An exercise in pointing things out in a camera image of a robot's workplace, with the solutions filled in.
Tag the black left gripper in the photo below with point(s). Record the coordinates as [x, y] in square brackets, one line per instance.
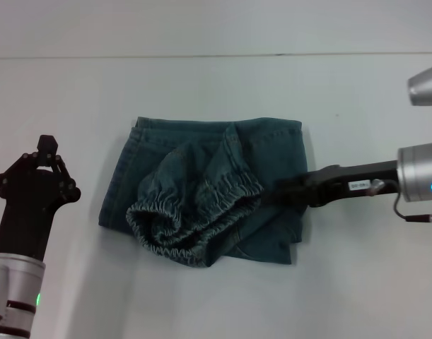
[28, 212]

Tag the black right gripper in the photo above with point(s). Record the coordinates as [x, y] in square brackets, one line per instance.
[357, 180]

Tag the blue denim shorts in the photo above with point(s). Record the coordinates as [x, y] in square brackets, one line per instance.
[201, 190]

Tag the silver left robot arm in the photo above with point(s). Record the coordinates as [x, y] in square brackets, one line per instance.
[14, 282]

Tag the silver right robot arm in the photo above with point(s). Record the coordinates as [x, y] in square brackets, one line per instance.
[417, 169]

